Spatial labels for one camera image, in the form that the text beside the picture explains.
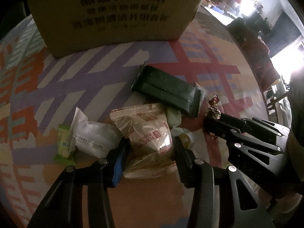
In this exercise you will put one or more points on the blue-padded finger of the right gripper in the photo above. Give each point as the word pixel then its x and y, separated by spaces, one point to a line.
pixel 218 128

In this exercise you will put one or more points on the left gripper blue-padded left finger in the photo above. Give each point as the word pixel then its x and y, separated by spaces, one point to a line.
pixel 62 204

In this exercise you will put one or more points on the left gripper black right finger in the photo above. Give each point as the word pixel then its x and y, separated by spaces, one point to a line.
pixel 222 197

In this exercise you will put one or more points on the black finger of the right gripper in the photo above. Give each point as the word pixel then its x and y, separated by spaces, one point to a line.
pixel 263 130

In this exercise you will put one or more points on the red foil candy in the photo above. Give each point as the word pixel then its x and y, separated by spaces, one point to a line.
pixel 213 115

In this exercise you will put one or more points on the beige biscuit packet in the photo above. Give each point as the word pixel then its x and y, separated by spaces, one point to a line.
pixel 150 138

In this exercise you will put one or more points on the dark green snack packet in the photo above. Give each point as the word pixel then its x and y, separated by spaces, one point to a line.
pixel 160 86

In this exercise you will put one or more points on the round golden brown snack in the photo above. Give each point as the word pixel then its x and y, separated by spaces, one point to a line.
pixel 187 139

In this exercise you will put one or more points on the silver gold-ended snack stick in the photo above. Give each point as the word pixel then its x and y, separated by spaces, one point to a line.
pixel 203 90

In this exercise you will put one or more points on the pale green wrapped candy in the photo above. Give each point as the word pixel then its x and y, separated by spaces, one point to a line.
pixel 173 117

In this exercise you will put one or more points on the small light green packet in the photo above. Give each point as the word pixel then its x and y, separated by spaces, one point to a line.
pixel 65 152

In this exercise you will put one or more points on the white wrapped snack packet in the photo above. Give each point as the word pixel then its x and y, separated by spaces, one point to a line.
pixel 93 138

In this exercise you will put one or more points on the colourful patchwork tablecloth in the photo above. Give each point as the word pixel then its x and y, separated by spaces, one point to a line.
pixel 39 92

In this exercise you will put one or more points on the brown cardboard box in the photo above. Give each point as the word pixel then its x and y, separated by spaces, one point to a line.
pixel 69 26

